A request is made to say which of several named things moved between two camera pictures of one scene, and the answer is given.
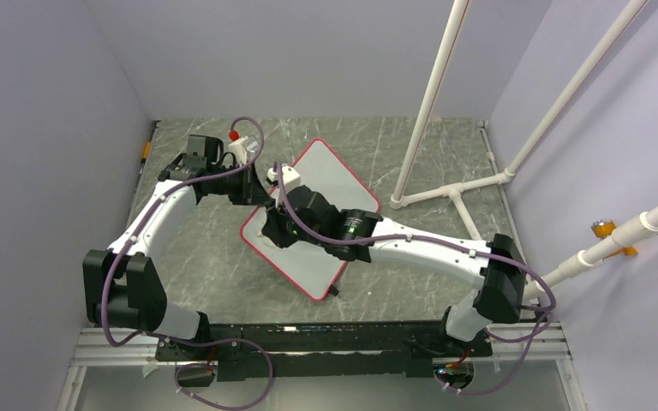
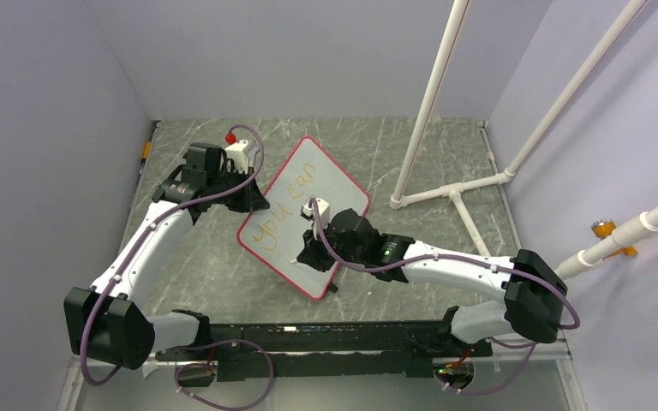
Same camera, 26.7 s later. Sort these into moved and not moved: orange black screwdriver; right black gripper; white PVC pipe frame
Moved: right black gripper
Not moved: orange black screwdriver; white PVC pipe frame
